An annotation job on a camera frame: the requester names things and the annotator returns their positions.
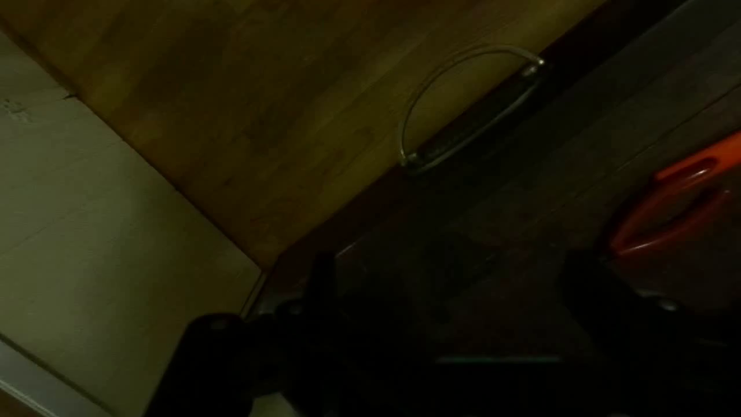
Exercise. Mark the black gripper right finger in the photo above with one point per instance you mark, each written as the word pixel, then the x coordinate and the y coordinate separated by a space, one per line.
pixel 640 348

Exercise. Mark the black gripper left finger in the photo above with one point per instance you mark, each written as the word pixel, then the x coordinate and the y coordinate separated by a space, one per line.
pixel 326 348

